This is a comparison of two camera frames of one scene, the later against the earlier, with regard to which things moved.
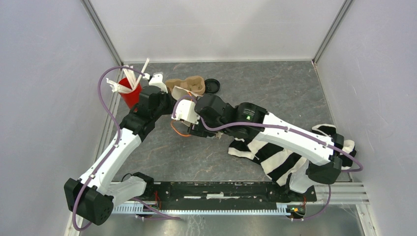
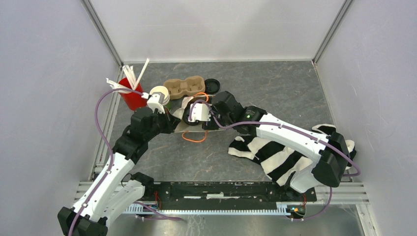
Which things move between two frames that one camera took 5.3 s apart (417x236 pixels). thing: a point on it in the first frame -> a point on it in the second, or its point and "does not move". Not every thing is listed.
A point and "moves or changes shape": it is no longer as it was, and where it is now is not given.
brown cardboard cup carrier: x=194 y=84 does not move
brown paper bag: x=178 y=92 moves or changes shape
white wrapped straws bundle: x=130 y=81 does not move
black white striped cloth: x=278 y=162 does not move
